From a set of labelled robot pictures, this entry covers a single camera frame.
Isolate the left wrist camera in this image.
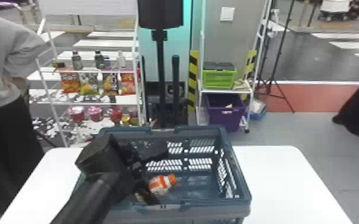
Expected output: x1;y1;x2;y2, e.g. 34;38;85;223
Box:
119;140;169;167

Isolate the orange bottle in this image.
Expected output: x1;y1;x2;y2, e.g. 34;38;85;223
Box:
148;173;178;195

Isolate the green basket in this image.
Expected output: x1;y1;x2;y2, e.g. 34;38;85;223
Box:
202;61;238;91

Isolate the black tripod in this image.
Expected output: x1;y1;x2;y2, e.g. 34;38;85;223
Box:
254;0;296;114

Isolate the black snack packet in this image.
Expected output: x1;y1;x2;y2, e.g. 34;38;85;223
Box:
103;72;119;96

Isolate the red snack packet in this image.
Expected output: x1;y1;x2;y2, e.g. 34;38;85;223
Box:
120;71;137;95

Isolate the red noodle cup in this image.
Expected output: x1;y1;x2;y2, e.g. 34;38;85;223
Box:
86;105;104;122
68;105;85;123
109;106;123;124

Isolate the grey bottle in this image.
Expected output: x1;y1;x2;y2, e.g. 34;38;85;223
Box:
94;49;106;70
72;50;84;71

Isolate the green snack packet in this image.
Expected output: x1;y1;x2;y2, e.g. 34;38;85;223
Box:
79;72;100;95

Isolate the person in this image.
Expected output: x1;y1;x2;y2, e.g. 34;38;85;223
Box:
0;9;48;217

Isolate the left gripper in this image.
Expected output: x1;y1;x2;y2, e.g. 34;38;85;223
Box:
125;163;162;206

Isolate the white wire rack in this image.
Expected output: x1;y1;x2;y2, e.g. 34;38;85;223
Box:
27;12;148;148

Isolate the orange snack packet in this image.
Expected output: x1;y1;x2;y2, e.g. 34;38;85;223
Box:
59;68;81;94

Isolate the white shelf trolley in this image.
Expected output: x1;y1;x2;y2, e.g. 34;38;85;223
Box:
196;29;256;133

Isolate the purple crate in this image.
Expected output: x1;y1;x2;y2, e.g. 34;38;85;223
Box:
205;93;247;132

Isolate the blue basket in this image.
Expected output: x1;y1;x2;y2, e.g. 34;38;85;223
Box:
72;125;252;224

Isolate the white bottle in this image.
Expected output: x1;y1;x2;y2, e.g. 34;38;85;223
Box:
116;50;126;69

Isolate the striped post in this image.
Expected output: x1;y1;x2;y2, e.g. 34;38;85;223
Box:
243;49;258;101
187;49;200;113

